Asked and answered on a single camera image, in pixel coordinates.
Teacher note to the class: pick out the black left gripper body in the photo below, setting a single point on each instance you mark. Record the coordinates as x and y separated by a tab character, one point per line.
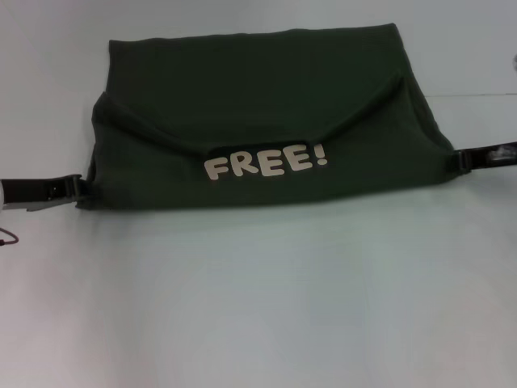
32	194

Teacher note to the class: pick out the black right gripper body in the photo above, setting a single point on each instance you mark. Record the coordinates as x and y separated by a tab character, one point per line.
498	155

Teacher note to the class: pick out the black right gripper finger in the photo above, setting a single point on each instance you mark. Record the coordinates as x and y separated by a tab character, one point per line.
464	159

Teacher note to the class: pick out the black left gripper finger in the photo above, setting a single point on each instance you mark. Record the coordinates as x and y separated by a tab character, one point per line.
78	190

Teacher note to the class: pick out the dark green t-shirt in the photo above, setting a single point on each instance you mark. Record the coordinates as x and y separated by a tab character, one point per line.
262	101

